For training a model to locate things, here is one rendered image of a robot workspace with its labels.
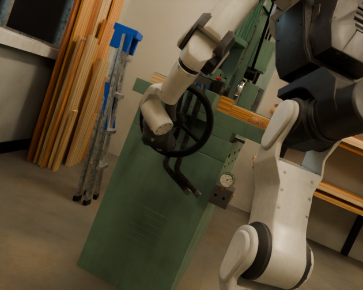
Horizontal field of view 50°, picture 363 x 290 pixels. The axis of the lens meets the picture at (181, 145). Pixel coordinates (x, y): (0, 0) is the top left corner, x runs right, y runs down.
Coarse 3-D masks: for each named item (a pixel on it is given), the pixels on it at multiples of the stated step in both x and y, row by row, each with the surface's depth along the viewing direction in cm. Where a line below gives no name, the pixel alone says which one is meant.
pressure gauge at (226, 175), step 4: (228, 172) 156; (220, 176) 156; (224, 176) 156; (228, 176) 156; (232, 176) 155; (220, 180) 156; (224, 180) 156; (228, 180) 156; (232, 180) 155; (224, 184) 156; (228, 184) 156; (232, 184) 155; (224, 188) 158
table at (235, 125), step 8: (136, 80) 169; (144, 80) 169; (136, 88) 170; (144, 88) 169; (176, 104) 156; (200, 112) 154; (216, 112) 162; (216, 120) 162; (224, 120) 161; (232, 120) 161; (240, 120) 160; (224, 128) 161; (232, 128) 161; (240, 128) 160; (248, 128) 159; (256, 128) 158; (248, 136) 159; (256, 136) 158
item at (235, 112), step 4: (232, 108) 176; (236, 108) 175; (232, 112) 176; (236, 112) 175; (240, 112) 175; (244, 112) 175; (236, 116) 175; (240, 116) 175; (244, 116) 175; (248, 116) 174; (252, 116) 174; (256, 116) 173; (244, 120) 175; (264, 120) 173; (268, 124) 172
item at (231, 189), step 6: (216, 186) 160; (216, 192) 160; (222, 192) 159; (228, 192) 158; (210, 198) 160; (216, 198) 160; (222, 198) 159; (228, 198) 159; (216, 204) 160; (222, 204) 159; (228, 204) 168
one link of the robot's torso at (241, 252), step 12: (240, 228) 99; (252, 228) 95; (240, 240) 95; (252, 240) 92; (228, 252) 99; (240, 252) 94; (252, 252) 91; (228, 264) 97; (240, 264) 93; (312, 264) 97; (228, 276) 95; (240, 276) 100; (228, 288) 95; (240, 288) 95; (252, 288) 97; (264, 288) 99; (276, 288) 102
